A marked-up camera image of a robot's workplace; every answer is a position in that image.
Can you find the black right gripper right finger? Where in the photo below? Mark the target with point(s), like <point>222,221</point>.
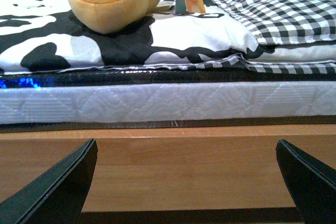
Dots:
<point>310,182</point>

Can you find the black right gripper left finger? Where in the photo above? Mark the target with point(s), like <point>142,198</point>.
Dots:
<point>57,195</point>

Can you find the white quilted mattress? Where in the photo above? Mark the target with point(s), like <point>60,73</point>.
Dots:
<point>167,102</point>

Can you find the black mattress pad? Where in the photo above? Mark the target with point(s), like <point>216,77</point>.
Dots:
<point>84,78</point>

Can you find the black white cow-print blanket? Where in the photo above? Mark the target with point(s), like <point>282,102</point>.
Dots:
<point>45,35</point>

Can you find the black white checkered quilt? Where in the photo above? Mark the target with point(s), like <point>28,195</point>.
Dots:
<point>293,36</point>

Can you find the wooden bed frame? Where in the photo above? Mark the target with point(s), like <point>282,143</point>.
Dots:
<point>185,175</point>

